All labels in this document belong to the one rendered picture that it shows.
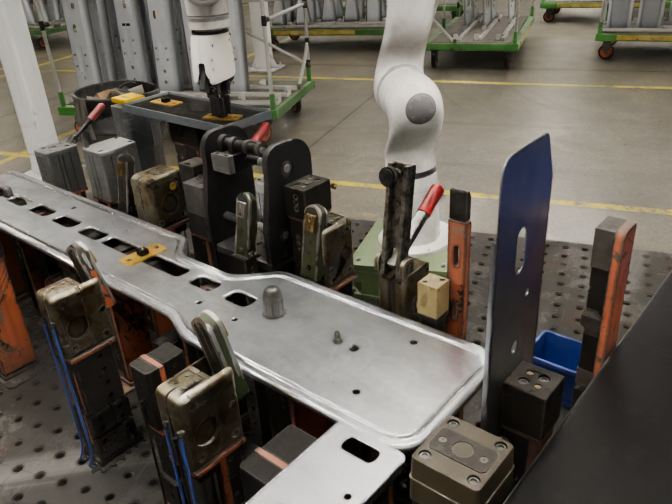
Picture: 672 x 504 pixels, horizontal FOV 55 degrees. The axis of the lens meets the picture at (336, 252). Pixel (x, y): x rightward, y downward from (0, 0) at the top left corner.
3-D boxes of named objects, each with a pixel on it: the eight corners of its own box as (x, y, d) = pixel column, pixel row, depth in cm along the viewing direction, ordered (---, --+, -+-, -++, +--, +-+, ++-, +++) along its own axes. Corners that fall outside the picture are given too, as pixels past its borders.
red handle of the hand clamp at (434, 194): (378, 260, 98) (426, 179, 102) (382, 267, 99) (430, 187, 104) (400, 267, 95) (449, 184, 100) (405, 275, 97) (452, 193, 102)
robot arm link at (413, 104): (428, 157, 158) (422, 58, 147) (452, 184, 142) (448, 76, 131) (380, 165, 157) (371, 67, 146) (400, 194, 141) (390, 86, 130)
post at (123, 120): (142, 258, 183) (107, 105, 163) (163, 248, 188) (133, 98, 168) (158, 265, 179) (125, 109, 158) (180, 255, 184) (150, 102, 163)
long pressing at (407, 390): (-75, 201, 153) (-77, 195, 152) (17, 172, 168) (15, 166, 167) (409, 464, 72) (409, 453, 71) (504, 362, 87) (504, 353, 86)
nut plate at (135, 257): (129, 267, 115) (128, 261, 114) (117, 261, 117) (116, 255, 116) (168, 249, 120) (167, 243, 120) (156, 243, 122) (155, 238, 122)
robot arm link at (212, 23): (202, 11, 135) (204, 26, 136) (178, 17, 127) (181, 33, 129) (237, 10, 132) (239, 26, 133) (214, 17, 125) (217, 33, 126)
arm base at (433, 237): (398, 217, 173) (393, 152, 164) (466, 227, 163) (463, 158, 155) (365, 250, 159) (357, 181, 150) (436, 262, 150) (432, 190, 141)
